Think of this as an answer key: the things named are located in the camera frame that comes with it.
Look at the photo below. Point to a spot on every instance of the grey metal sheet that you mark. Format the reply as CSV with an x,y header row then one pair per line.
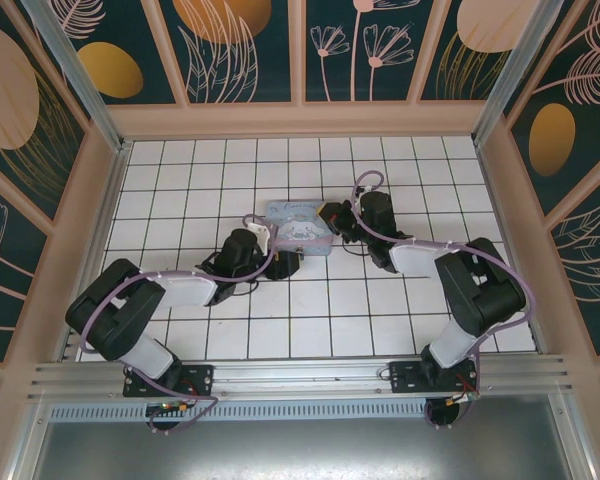
x,y
300,450

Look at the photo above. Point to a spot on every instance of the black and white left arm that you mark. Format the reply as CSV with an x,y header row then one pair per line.
x,y
120,310

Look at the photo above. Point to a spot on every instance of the small connector board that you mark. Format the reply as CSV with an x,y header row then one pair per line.
x,y
462,398
167,406

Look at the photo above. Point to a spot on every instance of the aluminium frame post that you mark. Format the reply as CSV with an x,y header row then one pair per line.
x,y
520,70
80,80

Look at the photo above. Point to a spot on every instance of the blue cartoon tin box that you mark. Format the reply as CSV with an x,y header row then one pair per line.
x,y
300,225

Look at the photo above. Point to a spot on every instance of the long aluminium base rail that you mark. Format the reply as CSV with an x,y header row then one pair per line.
x,y
300,375

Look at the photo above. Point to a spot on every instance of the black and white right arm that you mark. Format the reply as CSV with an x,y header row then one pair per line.
x,y
480,295

